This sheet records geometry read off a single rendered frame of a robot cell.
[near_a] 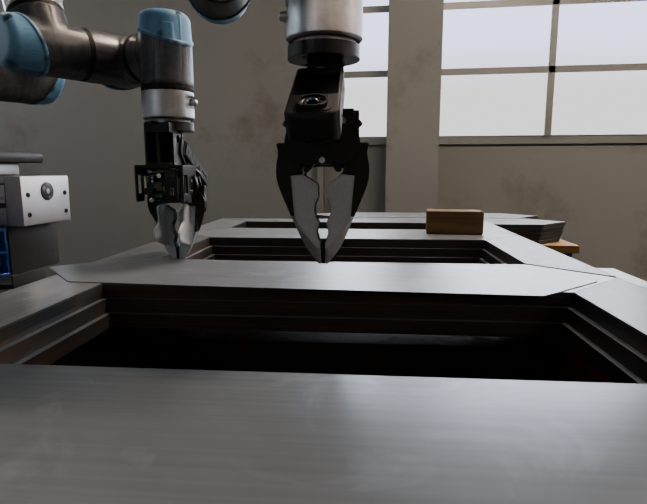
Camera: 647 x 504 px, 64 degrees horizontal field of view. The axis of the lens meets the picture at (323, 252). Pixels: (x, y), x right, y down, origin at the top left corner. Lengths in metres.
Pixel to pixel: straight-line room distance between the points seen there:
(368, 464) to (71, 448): 0.15
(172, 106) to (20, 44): 0.20
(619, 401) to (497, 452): 0.11
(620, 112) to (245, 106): 2.23
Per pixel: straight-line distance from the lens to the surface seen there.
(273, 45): 3.49
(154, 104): 0.80
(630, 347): 0.54
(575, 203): 3.47
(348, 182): 0.51
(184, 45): 0.82
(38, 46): 0.82
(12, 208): 1.08
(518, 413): 0.33
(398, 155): 3.11
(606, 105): 3.50
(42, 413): 0.35
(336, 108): 0.43
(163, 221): 0.84
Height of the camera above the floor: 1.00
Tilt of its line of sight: 9 degrees down
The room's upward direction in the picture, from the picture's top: straight up
